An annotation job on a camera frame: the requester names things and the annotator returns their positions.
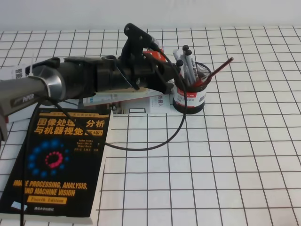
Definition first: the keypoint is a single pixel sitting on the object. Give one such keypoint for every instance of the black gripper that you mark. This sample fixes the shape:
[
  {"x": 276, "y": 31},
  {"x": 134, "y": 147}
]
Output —
[{"x": 159, "y": 81}]

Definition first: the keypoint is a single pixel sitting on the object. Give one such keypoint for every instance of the white robot arm brochure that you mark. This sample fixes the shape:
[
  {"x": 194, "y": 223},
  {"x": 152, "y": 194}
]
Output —
[{"x": 15, "y": 72}]

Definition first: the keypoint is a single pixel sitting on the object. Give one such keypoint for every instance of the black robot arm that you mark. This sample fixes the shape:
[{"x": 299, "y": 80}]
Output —
[{"x": 81, "y": 77}]

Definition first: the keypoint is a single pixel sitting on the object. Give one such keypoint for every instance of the red capped pen in holder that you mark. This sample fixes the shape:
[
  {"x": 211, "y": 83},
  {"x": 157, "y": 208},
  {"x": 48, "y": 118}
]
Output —
[{"x": 199, "y": 83}]

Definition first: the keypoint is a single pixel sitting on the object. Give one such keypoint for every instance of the black mesh pen holder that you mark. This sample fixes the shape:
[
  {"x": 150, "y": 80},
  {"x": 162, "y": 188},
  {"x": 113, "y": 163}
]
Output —
[{"x": 195, "y": 95}]

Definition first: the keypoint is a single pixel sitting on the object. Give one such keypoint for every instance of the red cover book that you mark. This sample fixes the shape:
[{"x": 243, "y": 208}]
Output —
[{"x": 151, "y": 54}]

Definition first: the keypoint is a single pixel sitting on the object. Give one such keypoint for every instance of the white marker black cap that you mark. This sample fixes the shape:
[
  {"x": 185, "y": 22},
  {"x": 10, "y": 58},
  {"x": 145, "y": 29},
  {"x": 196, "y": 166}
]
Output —
[
  {"x": 180, "y": 65},
  {"x": 177, "y": 55},
  {"x": 191, "y": 66},
  {"x": 186, "y": 69}
]

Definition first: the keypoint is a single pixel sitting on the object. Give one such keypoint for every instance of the white leaflet under books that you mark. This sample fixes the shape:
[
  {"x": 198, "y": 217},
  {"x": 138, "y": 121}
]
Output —
[{"x": 153, "y": 105}]

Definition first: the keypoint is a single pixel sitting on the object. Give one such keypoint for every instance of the dark red pencil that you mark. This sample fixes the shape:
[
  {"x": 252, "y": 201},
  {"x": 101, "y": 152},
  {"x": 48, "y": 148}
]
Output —
[{"x": 209, "y": 78}]

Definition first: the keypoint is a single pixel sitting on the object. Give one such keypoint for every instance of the black image processing textbook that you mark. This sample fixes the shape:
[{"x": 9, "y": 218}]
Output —
[{"x": 58, "y": 173}]

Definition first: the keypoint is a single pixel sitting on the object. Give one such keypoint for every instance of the white grid tablecloth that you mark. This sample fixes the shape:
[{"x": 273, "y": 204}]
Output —
[{"x": 235, "y": 163}]

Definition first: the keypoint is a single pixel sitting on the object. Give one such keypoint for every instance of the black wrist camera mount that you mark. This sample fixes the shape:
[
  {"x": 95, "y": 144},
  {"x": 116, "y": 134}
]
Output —
[{"x": 137, "y": 47}]

